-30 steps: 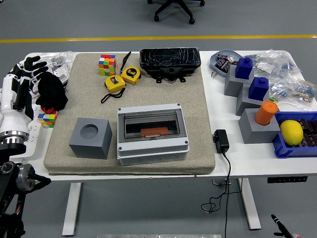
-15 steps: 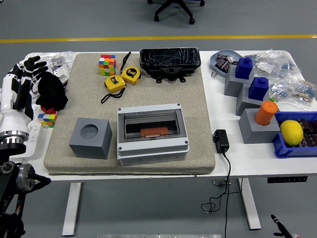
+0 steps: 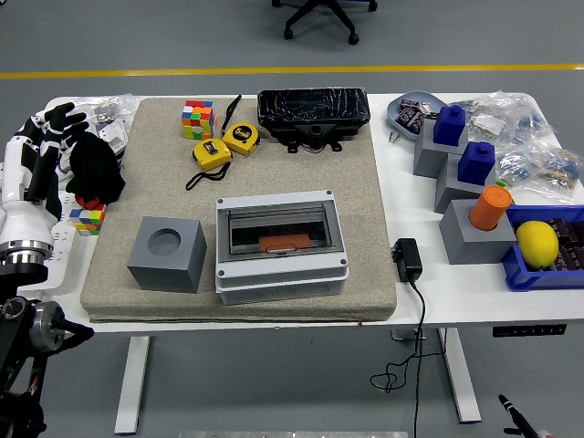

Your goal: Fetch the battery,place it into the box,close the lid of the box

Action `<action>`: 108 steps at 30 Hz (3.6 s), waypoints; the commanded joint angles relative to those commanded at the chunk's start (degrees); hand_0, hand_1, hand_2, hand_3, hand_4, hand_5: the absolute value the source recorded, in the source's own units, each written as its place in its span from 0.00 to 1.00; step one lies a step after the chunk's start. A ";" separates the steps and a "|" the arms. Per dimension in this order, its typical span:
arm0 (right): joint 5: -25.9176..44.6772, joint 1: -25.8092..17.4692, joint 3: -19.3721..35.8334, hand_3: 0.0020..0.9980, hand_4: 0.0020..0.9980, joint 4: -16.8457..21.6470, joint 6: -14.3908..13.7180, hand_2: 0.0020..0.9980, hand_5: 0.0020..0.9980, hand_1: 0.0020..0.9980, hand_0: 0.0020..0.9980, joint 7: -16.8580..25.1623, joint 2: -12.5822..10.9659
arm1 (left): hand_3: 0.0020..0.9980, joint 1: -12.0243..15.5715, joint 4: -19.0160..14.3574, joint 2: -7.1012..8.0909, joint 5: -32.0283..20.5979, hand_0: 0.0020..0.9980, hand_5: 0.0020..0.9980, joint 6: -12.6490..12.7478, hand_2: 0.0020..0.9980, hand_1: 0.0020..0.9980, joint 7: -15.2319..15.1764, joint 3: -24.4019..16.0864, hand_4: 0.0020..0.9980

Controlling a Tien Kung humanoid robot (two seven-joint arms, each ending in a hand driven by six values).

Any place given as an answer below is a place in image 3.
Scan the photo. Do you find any small colourful puzzle cube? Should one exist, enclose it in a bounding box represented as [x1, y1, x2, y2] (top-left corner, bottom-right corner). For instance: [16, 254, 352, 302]
[68, 203, 107, 237]

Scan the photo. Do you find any black film-wrapped device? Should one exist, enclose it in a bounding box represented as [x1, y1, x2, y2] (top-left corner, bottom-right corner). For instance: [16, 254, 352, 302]
[256, 87, 370, 155]

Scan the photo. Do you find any dark components pile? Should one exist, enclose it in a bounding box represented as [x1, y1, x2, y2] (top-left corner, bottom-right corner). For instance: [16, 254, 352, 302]
[547, 217, 584, 274]

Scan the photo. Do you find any blue block with knob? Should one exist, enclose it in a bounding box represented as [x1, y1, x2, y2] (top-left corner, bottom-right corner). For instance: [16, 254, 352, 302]
[433, 104, 467, 148]
[457, 141, 497, 187]

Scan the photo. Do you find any orange cylinder battery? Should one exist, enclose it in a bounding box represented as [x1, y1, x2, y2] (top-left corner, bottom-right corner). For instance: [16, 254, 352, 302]
[258, 234, 311, 254]
[468, 184, 514, 232]

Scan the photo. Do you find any white table leg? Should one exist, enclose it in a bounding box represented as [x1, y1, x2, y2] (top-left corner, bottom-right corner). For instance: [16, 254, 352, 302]
[113, 336, 151, 435]
[437, 327, 483, 424]

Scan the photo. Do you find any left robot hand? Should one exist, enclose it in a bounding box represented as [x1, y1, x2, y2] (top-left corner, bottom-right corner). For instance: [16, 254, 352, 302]
[0, 102, 91, 255]

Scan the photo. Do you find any black office chair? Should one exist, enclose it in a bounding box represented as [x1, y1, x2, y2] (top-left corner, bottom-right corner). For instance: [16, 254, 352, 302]
[272, 0, 379, 46]

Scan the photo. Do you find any large colourful puzzle cube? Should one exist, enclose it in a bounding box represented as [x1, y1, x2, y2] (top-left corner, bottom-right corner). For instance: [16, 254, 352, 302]
[181, 99, 218, 141]

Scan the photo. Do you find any white power strip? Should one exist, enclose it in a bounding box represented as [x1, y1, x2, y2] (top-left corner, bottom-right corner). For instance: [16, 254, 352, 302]
[17, 191, 79, 293]

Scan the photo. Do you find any clear bag of parts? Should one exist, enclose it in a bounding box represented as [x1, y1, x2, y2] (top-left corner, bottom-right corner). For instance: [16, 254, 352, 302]
[537, 148, 584, 204]
[72, 93, 141, 136]
[495, 136, 571, 189]
[455, 89, 548, 154]

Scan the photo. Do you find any blue plastic bin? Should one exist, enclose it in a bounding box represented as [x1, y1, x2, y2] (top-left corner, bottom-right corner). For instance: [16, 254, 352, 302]
[500, 203, 584, 292]

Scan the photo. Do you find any grey block with round hole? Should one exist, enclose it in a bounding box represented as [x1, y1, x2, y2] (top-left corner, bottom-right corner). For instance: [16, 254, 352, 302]
[126, 216, 208, 294]
[439, 199, 516, 266]

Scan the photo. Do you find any yellow tape measure black strap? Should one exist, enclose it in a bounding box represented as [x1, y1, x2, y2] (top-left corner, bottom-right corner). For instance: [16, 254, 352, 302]
[185, 138, 234, 192]

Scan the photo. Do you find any black adapter cord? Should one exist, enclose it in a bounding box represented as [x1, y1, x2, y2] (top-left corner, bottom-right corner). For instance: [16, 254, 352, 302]
[369, 276, 451, 438]

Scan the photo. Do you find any black power adapter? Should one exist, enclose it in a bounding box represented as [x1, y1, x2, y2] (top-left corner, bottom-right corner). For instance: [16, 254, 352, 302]
[391, 237, 424, 284]

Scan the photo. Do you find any white switch panel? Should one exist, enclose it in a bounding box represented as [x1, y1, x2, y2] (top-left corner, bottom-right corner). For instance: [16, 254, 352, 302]
[90, 118, 129, 159]

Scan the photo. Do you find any grey-brown mat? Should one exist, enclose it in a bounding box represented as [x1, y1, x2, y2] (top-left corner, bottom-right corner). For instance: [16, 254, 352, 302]
[79, 97, 398, 324]

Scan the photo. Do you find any dark patterned component packet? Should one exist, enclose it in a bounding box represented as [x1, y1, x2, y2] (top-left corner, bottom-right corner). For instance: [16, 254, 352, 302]
[395, 108, 426, 136]

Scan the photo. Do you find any yellow lemon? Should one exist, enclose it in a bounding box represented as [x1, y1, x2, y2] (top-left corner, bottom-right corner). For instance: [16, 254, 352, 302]
[516, 220, 560, 269]

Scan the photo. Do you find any black table control panel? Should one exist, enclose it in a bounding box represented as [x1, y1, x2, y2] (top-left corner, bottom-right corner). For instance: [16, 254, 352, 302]
[492, 324, 568, 339]

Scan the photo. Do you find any grey junction box clear lid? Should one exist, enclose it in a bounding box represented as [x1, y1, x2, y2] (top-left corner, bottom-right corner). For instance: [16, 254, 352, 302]
[214, 189, 350, 306]

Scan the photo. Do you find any blue-grey dish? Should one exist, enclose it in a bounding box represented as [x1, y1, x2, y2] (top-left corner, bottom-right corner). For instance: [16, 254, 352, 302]
[386, 90, 451, 143]

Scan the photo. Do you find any grey block holder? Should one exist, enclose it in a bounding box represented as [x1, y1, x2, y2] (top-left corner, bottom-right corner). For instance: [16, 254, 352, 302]
[412, 117, 470, 179]
[433, 152, 497, 214]

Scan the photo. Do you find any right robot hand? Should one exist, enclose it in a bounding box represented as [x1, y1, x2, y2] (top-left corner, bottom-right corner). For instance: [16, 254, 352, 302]
[497, 393, 556, 438]

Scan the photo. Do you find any black cloth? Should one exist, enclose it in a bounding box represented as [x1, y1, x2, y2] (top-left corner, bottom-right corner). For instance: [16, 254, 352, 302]
[65, 131, 127, 204]

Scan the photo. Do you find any yellow tape measure round label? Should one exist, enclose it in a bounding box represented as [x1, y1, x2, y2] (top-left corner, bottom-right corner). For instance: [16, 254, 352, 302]
[221, 121, 262, 159]

